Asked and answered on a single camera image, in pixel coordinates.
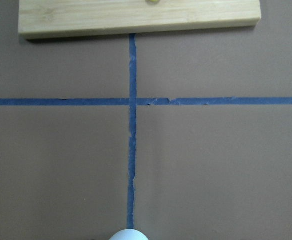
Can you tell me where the light blue plastic cup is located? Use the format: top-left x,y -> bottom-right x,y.
109,229 -> 148,240

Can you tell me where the bamboo cutting board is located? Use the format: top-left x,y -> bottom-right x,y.
18,0 -> 262,40

